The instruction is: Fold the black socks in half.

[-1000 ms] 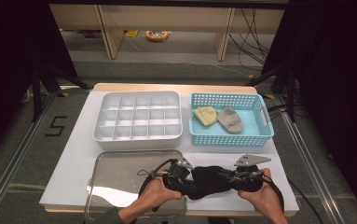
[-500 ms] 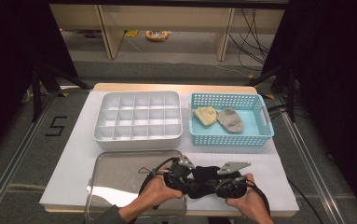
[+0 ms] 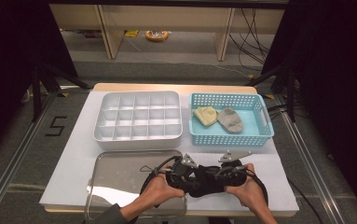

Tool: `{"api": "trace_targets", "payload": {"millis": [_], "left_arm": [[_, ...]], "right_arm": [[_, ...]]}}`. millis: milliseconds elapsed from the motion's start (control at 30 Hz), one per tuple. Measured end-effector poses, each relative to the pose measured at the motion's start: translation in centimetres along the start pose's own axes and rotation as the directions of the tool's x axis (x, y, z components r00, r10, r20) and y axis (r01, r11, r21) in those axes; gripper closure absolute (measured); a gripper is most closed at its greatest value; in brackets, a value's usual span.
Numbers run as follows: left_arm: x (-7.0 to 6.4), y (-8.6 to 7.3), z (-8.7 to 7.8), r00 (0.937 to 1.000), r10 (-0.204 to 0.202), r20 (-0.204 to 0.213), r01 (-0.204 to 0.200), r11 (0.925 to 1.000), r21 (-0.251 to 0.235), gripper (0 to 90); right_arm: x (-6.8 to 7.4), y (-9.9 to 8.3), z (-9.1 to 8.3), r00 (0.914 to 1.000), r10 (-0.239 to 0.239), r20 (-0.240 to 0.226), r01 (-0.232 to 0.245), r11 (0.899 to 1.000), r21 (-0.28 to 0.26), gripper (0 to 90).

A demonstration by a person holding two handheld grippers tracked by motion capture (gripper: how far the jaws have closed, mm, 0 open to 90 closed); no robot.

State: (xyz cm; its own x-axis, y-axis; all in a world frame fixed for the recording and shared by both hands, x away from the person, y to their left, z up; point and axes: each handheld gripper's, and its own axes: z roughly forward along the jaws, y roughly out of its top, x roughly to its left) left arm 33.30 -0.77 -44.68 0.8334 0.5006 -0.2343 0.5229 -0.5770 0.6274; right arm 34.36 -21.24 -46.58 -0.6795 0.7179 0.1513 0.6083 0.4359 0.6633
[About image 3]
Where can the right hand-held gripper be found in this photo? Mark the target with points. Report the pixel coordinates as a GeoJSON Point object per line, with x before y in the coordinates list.
{"type": "Point", "coordinates": [233, 175]}

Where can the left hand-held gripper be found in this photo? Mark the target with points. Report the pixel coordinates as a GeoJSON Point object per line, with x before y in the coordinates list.
{"type": "Point", "coordinates": [181, 177]}

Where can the black sock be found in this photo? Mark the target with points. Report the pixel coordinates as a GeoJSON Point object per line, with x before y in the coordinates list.
{"type": "Point", "coordinates": [202, 186]}

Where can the grey sock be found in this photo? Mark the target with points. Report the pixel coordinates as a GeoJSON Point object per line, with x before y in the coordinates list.
{"type": "Point", "coordinates": [230, 121]}

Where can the blue plastic basket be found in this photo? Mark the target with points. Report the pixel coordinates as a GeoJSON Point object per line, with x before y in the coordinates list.
{"type": "Point", "coordinates": [254, 124]}

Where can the shiny metal tray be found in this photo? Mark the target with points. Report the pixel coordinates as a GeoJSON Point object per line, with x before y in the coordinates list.
{"type": "Point", "coordinates": [120, 174]}

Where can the pale yellow sock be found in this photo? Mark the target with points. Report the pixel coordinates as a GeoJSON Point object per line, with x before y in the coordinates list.
{"type": "Point", "coordinates": [205, 115]}

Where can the white compartment organizer box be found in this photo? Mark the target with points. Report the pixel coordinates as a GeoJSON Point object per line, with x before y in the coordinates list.
{"type": "Point", "coordinates": [140, 115]}

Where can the person's right hand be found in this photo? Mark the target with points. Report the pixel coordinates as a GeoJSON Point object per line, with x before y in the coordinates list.
{"type": "Point", "coordinates": [252, 194]}

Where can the person's left hand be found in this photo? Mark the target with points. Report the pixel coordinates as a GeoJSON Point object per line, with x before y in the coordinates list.
{"type": "Point", "coordinates": [157, 193]}

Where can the yellow floor tape piece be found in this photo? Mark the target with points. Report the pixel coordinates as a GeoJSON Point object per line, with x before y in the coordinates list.
{"type": "Point", "coordinates": [269, 96]}

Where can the black metal stand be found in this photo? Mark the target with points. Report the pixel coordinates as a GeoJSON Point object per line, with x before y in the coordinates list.
{"type": "Point", "coordinates": [36, 93]}
{"type": "Point", "coordinates": [291, 93]}

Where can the white table cover sheet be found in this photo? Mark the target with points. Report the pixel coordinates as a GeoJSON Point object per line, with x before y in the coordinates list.
{"type": "Point", "coordinates": [73, 161]}

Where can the orange tape roll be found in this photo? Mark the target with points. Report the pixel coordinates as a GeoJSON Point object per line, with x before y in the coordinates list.
{"type": "Point", "coordinates": [156, 35]}

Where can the small yellow floor packet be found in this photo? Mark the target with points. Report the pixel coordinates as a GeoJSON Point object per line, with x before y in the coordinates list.
{"type": "Point", "coordinates": [131, 33]}

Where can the black curtain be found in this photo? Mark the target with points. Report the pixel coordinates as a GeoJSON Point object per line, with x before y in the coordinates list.
{"type": "Point", "coordinates": [5, 62]}
{"type": "Point", "coordinates": [337, 62]}

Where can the beige wooden desk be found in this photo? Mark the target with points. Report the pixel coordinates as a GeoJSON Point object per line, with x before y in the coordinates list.
{"type": "Point", "coordinates": [114, 31]}

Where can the aluminium floor rail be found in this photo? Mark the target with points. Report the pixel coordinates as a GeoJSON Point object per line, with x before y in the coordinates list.
{"type": "Point", "coordinates": [11, 165]}
{"type": "Point", "coordinates": [309, 165]}

